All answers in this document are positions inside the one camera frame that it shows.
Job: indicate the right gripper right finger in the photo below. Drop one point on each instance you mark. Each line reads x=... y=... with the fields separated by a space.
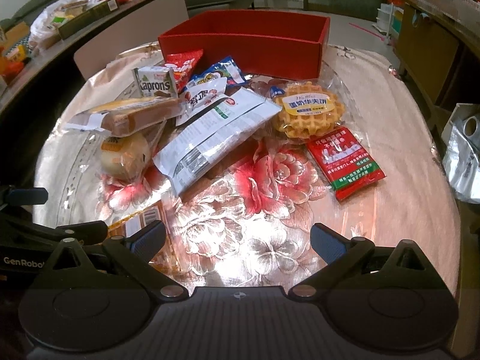
x=342 y=257

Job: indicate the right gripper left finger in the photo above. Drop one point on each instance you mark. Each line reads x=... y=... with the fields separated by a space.
x=133 y=255

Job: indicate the brown snack packet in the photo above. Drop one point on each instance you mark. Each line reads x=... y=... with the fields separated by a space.
x=145 y=235

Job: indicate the red green snack packet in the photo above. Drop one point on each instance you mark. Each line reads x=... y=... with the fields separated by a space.
x=345 y=163

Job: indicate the steamed cake packet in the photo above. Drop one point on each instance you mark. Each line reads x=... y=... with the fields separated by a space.
x=125 y=158

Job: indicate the Horsh toast bread pack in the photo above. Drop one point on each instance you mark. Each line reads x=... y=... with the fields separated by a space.
x=122 y=118

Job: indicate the waffle cookie packet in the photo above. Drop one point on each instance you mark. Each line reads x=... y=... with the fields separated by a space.
x=307 y=109

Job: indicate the white large snack bag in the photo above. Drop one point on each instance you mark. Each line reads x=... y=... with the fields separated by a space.
x=203 y=142

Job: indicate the Kaprons wafer pack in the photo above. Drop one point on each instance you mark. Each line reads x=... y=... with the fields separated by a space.
x=155 y=81

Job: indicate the white chicken snack packet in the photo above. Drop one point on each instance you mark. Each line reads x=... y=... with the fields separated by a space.
x=199 y=97

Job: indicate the red Trolli candy bag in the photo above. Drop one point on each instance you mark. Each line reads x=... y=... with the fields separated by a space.
x=183 y=65

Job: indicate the blue coconut candy bag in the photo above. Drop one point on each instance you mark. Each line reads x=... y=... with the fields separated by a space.
x=226 y=68

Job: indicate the floral satin tablecloth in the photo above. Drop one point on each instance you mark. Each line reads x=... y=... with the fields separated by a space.
x=247 y=221

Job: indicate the silver foil bag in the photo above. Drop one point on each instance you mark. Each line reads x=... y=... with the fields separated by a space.
x=461 y=160

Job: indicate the white plastic bag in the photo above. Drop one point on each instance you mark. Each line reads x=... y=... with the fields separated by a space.
x=44 y=31

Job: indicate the brown wooden cabinet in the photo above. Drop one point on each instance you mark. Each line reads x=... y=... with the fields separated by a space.
x=442 y=57

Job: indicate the red cardboard box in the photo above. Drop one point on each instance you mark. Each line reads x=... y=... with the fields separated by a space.
x=273 y=43

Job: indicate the dark green box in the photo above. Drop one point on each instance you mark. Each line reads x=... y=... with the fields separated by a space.
x=86 y=18

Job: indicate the beige side cabinet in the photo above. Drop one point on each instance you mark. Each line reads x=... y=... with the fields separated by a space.
x=134 y=23

